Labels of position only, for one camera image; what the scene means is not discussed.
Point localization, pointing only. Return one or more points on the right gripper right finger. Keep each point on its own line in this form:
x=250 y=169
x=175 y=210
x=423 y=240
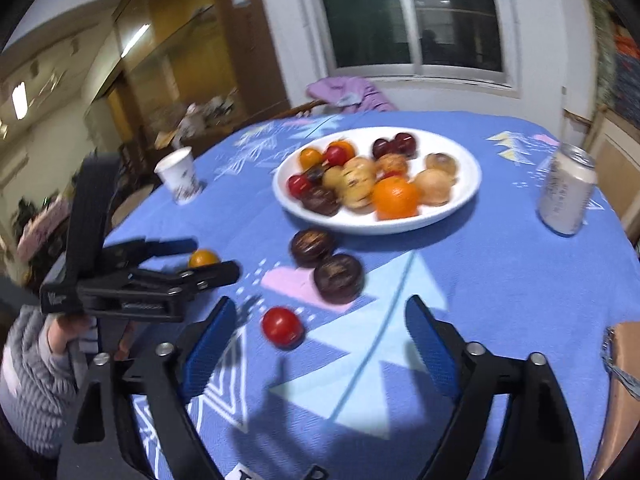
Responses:
x=537 y=440

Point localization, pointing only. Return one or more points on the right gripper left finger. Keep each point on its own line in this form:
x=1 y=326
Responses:
x=102 y=439

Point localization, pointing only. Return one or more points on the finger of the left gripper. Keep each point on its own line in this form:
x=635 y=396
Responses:
x=132 y=253
x=164 y=290

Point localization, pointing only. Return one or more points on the dark water chestnut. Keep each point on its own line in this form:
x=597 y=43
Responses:
x=310 y=247
x=339 y=279
x=322 y=201
x=315 y=175

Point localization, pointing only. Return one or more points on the small red cherry tomato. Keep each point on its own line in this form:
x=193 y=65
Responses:
x=298 y=185

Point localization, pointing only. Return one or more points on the orange yellow tomato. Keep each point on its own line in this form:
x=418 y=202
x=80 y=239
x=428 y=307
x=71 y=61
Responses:
x=309 y=158

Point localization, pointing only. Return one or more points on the small tan longan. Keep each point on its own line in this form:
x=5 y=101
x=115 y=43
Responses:
x=333 y=178

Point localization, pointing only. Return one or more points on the beige blotched fruit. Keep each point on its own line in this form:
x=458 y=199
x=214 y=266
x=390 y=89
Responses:
x=355 y=188

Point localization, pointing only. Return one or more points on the large orange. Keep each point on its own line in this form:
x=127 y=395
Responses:
x=346 y=146
x=395 y=198

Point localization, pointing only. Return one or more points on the tan round fruit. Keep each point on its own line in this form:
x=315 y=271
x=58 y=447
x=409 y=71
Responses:
x=434 y=187

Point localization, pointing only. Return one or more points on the pale blotched fruit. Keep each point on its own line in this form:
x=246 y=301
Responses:
x=442 y=162

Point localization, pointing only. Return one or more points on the speckled tan fruit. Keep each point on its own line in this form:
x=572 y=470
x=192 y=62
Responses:
x=361 y=163

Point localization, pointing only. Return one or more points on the dark purple plum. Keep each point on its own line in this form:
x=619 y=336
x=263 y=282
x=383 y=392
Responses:
x=381 y=147
x=404 y=143

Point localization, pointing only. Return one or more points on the striped orange pepino fruit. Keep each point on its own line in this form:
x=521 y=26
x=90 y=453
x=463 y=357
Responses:
x=392 y=162

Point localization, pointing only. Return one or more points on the grey knit sleeve forearm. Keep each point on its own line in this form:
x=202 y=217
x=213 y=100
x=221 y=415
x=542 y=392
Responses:
x=38 y=388

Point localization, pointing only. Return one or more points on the person's left hand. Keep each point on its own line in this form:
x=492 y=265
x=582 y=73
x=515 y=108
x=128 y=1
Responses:
x=66 y=328

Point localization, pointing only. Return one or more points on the tan leather wallet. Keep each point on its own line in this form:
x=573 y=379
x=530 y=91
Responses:
x=618 y=451

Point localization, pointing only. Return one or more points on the white paper cup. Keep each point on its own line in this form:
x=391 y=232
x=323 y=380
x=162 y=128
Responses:
x=176 y=171

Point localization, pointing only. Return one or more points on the blue printed tablecloth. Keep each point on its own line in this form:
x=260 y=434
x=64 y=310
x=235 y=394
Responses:
x=305 y=384

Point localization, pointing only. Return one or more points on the wooden chair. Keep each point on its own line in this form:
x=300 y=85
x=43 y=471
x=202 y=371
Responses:
x=295 y=110

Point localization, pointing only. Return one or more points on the wooden glass display cabinet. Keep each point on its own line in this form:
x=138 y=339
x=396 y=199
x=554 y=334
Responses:
x=178 y=53

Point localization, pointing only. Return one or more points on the white beverage can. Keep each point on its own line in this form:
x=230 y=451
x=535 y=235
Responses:
x=567 y=189

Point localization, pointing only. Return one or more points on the purple cloth on chair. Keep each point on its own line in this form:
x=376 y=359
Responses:
x=350 y=95

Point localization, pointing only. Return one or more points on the white round plate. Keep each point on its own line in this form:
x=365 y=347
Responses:
x=363 y=221

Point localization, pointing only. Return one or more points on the sliding glass window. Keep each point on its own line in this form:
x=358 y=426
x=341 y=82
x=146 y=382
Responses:
x=471 y=42

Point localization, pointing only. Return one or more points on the storage shelf with boxes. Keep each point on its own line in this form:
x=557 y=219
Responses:
x=617 y=63

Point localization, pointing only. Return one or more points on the leaning picture frame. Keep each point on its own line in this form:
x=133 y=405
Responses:
x=613 y=143

